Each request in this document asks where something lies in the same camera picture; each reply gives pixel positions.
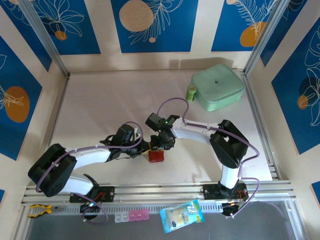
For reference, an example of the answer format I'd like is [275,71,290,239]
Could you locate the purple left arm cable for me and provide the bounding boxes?
[35,121,144,225]

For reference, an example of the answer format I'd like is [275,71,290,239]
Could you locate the black controller board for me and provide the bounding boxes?
[79,201,102,222]
[221,201,245,220]

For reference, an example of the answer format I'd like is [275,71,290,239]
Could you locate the red card holder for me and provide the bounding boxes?
[147,149,166,164]

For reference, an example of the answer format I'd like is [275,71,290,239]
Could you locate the yellow-handled pliers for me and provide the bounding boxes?
[26,203,61,219]

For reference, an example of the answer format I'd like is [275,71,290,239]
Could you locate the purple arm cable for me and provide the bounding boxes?
[157,97,262,218]
[35,121,144,225]

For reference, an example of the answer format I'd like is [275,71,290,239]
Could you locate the aluminium corner post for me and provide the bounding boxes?
[243,0,288,76]
[17,0,71,79]

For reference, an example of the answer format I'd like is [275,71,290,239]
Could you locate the aluminium rail beam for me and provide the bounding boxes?
[21,180,297,207]

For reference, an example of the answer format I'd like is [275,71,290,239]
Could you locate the blue and white snack packet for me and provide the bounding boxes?
[159,199,206,235]

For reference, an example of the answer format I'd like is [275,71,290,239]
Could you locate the mint green zip case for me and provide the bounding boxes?
[191,63,246,113]

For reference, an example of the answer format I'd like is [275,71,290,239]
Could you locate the pink pill box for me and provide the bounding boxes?
[128,209,150,222]

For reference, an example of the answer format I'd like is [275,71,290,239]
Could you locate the small green bottle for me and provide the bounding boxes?
[185,84,197,103]

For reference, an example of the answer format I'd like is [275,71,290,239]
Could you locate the slotted grey cable duct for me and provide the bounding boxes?
[22,201,225,216]

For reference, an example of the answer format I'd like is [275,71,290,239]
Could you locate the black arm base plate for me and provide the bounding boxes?
[69,186,116,203]
[201,183,249,201]

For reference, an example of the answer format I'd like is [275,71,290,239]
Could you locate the grey metal panel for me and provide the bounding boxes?
[24,201,297,240]

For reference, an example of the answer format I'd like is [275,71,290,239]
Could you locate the clear pill box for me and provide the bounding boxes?
[114,212,130,223]

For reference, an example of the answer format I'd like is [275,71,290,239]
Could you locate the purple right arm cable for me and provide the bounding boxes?
[157,97,262,218]

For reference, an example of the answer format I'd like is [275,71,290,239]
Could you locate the aluminium side rail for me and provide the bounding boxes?
[242,70,280,181]
[46,73,72,151]

